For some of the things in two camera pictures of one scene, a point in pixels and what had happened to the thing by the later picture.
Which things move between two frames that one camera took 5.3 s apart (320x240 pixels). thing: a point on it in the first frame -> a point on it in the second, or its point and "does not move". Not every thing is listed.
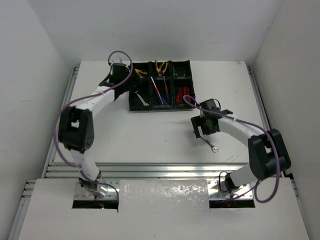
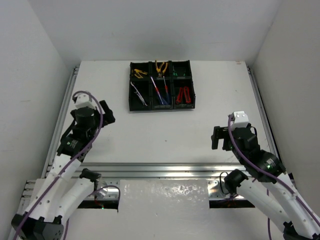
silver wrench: x=213 y=148 -> x=139 y=93
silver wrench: x=144 y=104 does not move
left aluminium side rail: x=71 y=85 does not move
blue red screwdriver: x=166 y=90 does not move
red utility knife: x=186 y=92 does not move
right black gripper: x=197 y=121 -> x=219 y=132
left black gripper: x=133 y=81 -> x=105 y=114
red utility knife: x=180 y=98 does not move
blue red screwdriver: x=156 y=90 does not move
